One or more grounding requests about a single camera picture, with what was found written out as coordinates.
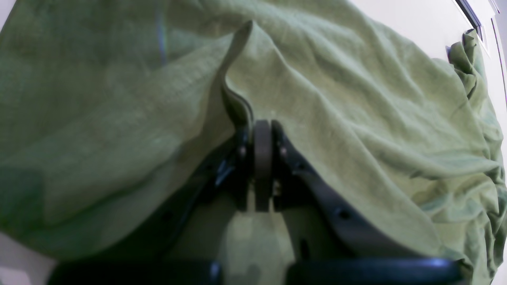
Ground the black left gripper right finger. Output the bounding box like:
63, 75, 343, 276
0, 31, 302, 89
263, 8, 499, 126
264, 121, 464, 285

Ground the green t-shirt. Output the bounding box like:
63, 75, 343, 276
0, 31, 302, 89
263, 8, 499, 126
1, 0, 506, 285

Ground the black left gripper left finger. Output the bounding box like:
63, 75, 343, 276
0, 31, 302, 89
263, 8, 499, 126
48, 121, 264, 285

